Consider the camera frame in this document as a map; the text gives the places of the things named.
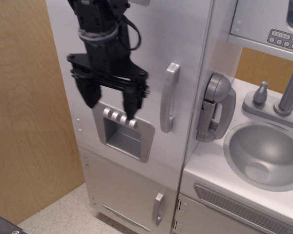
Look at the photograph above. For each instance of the grey fridge door handle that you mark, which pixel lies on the grey fridge door handle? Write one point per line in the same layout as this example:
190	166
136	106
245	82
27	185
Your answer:
171	79

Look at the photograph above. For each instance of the brass door hinge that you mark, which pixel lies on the brass door hinge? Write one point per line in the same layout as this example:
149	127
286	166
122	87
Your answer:
178	204
175	224

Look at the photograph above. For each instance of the white toy kitchen cabinet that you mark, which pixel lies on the white toy kitchen cabinet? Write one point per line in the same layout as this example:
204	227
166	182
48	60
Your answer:
238	179

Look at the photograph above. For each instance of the grey toy telephone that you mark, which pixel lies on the grey toy telephone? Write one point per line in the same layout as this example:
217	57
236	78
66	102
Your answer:
217	110

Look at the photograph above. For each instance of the grey toy sink basin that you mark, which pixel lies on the grey toy sink basin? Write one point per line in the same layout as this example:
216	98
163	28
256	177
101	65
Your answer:
262	155

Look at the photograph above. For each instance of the black case corner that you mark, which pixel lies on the black case corner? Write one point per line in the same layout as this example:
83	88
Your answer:
7	227

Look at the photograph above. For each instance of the grey ice dispenser panel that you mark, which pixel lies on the grey ice dispenser panel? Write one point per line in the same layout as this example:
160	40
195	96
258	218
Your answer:
132	137

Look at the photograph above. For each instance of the grey faucet knob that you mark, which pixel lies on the grey faucet knob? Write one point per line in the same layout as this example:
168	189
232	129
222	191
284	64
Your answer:
261	94

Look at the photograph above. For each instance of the lower brass door hinge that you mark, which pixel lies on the lower brass door hinge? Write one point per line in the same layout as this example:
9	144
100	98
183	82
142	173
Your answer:
175	224

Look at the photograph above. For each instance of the toy microwave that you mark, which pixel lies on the toy microwave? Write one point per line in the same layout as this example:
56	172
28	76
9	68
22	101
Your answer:
265	26

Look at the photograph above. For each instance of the white fridge door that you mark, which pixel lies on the white fridge door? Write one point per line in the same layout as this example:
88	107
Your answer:
172	31

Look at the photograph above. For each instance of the grey lower door handle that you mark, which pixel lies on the grey lower door handle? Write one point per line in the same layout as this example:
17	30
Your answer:
156	216

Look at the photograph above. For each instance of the white lower freezer door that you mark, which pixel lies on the white lower freezer door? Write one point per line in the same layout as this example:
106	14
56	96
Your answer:
126	196

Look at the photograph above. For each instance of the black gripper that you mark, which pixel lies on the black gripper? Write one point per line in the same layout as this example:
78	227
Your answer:
111	67

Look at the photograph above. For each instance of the grey toy faucet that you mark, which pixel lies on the grey toy faucet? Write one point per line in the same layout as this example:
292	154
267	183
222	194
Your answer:
285	105

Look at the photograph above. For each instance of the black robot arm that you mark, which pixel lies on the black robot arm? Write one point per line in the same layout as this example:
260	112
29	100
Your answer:
103	28

